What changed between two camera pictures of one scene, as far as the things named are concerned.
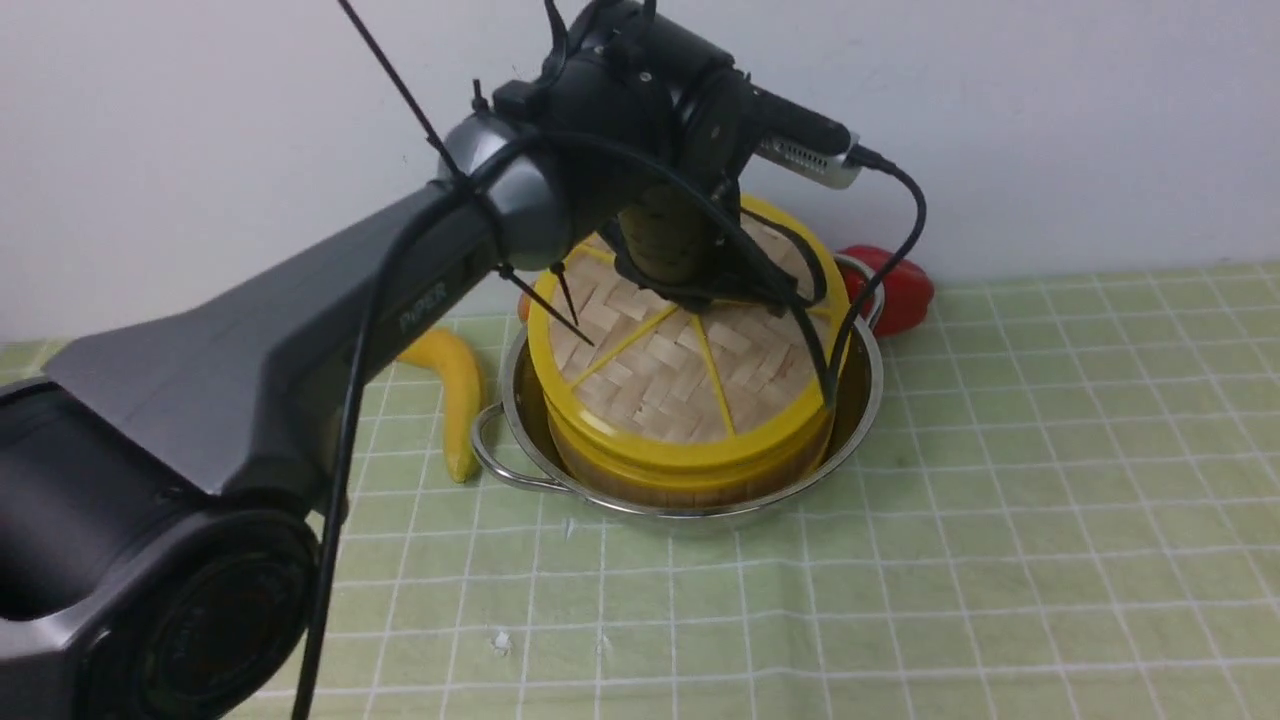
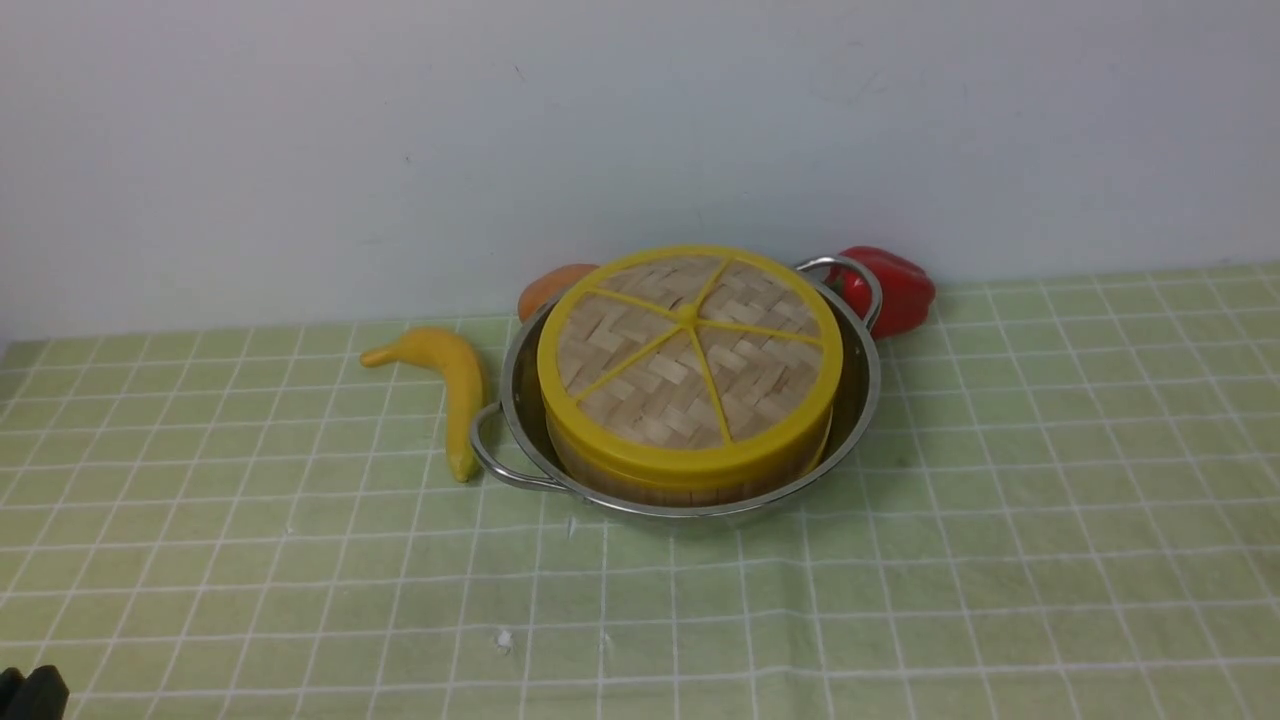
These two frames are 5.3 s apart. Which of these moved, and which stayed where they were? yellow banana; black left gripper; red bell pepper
Moved: black left gripper
Stayed: yellow banana; red bell pepper
